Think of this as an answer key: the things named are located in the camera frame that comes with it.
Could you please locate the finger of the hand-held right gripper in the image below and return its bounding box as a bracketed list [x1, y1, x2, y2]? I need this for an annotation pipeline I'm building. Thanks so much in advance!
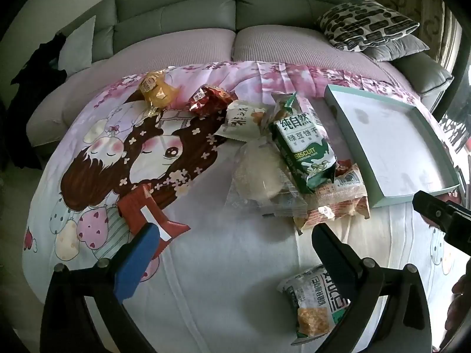
[412, 190, 471, 254]

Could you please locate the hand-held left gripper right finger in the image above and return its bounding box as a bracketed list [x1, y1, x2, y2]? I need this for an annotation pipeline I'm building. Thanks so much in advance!
[311, 224, 433, 353]

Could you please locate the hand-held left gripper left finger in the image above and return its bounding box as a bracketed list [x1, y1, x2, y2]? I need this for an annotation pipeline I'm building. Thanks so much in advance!
[40, 222, 161, 353]

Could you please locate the beige and orange cracker packet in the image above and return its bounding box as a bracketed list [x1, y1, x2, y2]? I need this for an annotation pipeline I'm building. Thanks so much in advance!
[292, 162, 372, 234]

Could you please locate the white and green snack packet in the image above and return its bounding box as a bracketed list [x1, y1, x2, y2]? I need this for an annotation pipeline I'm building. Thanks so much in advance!
[277, 265, 354, 346]

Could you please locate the red-brown snack packet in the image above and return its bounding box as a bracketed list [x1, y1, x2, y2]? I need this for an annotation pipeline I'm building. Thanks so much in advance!
[117, 186, 191, 243]

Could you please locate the pale green shallow tray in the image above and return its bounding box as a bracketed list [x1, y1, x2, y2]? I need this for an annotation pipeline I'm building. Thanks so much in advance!
[323, 84, 461, 208]

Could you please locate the clear bag with round cake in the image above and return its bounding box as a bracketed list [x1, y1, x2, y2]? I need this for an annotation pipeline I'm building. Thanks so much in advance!
[224, 136, 308, 217]

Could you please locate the green biscuit packet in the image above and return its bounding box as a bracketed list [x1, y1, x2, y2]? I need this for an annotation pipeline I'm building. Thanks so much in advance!
[268, 92, 338, 195]

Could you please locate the person's right hand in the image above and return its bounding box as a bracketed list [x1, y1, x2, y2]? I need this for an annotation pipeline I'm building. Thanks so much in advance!
[445, 274, 471, 333]

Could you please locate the black iron window railing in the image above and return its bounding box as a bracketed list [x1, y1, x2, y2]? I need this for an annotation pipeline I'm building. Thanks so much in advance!
[438, 110, 471, 162]

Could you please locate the cartoon printed pink blanket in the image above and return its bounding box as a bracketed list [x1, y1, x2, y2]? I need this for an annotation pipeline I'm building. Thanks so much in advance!
[20, 61, 471, 353]

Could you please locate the yellow snack packet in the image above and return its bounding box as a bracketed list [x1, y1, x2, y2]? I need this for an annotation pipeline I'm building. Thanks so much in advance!
[138, 70, 181, 116]

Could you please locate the grey pillow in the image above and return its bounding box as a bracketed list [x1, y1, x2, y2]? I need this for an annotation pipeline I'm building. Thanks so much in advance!
[362, 34, 430, 62]

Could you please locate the shiny red snack packet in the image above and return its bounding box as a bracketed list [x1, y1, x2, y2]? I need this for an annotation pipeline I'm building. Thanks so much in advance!
[188, 85, 238, 117]

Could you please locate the black and white patterned pillow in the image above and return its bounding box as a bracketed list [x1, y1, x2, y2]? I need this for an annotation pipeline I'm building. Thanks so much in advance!
[316, 0, 420, 51]

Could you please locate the dark cloth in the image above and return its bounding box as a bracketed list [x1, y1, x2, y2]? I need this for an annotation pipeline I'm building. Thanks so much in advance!
[7, 33, 69, 170]

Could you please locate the patterned beige curtain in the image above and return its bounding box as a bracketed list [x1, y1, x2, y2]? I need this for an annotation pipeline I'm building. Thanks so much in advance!
[372, 0, 462, 70]

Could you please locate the pale grey cushion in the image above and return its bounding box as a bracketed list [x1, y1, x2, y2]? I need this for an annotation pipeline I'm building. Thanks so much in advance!
[58, 15, 97, 78]

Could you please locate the grey-green leather sofa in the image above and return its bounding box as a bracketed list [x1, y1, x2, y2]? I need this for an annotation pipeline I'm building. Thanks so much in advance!
[0, 0, 455, 155]

